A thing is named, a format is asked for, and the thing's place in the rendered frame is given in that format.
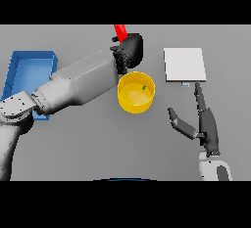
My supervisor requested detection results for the pale square measuring scale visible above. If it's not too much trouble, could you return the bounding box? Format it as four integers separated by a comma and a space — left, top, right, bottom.
163, 47, 208, 87

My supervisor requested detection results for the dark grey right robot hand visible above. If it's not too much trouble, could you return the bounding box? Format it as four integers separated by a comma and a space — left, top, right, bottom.
167, 80, 221, 158

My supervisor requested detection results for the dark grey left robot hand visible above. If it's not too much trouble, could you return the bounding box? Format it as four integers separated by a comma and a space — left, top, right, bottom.
109, 32, 144, 75

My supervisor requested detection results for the yellow bowl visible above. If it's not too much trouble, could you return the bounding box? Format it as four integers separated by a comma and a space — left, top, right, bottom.
117, 70, 156, 114

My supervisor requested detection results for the red beaker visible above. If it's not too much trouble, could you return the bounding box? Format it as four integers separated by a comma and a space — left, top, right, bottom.
113, 24, 129, 43

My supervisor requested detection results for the blue tray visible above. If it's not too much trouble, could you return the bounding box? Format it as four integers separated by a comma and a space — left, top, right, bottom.
0, 50, 59, 121

